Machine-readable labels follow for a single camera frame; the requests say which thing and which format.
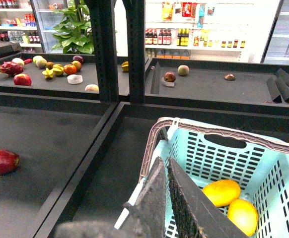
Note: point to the green peach fruit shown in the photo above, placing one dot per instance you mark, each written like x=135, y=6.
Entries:
x=183, y=70

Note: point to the white foam fruit net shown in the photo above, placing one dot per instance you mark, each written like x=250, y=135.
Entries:
x=74, y=79

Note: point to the yellow star fruit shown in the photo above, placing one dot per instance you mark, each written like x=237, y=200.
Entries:
x=48, y=74

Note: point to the red apple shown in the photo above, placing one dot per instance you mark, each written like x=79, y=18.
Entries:
x=22, y=79

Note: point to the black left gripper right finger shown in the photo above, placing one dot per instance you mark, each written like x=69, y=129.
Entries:
x=195, y=215

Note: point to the red mango on left tray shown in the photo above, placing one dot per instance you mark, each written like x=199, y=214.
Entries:
x=8, y=161

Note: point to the green potted plant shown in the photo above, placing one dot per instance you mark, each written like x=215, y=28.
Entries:
x=73, y=33

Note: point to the yellow mango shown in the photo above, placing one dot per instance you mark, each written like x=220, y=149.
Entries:
x=221, y=193
x=244, y=215

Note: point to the orange persimmon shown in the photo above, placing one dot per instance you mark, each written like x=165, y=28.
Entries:
x=70, y=69

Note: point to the grey basket handle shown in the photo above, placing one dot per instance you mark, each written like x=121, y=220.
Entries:
x=212, y=133

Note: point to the sauce bottles on shelf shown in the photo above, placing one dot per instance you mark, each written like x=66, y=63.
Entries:
x=167, y=37

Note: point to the brown chestnut fruit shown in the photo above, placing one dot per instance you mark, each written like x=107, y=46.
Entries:
x=229, y=77

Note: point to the black divider wedges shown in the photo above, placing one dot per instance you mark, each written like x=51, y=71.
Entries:
x=278, y=86

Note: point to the pink dragon fruit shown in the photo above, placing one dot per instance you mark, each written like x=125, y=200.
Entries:
x=11, y=68

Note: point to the red pomegranate on foam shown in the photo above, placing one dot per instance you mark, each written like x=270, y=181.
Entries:
x=170, y=76

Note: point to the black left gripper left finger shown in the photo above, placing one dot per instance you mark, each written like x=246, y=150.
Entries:
x=147, y=216

